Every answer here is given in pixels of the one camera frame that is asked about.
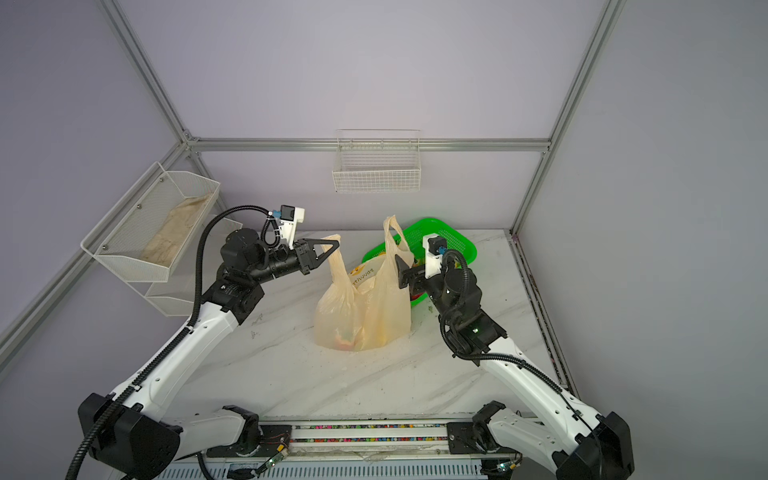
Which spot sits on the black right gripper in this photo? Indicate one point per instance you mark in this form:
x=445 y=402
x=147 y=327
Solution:
x=414 y=277

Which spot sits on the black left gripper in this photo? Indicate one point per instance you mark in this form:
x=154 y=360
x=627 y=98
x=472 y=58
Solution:
x=304 y=252

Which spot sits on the cream banana print plastic bag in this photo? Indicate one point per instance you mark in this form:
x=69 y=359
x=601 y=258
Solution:
x=365 y=308

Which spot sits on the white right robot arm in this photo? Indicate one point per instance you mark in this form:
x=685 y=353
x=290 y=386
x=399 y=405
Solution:
x=534 y=384

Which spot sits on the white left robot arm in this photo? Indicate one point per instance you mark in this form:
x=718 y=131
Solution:
x=174 y=360

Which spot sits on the green plastic fruit basket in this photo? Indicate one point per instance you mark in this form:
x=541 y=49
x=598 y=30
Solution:
x=460 y=251

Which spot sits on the lower white mesh shelf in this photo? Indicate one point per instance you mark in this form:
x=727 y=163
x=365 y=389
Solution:
x=175 y=297

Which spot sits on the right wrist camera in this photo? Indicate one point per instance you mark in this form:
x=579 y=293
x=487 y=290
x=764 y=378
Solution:
x=434 y=246

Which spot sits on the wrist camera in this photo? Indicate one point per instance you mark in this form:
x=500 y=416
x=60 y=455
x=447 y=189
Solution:
x=286 y=220
x=434 y=246

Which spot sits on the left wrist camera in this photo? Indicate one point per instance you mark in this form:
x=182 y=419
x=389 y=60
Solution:
x=286 y=220

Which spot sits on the white wire wall basket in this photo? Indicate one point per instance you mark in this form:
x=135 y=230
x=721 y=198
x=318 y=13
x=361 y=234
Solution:
x=372 y=161

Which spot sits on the white mesh wall shelf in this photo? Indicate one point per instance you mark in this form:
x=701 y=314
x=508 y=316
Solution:
x=120 y=241

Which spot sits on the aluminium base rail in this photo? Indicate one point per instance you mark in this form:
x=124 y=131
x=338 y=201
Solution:
x=387 y=437

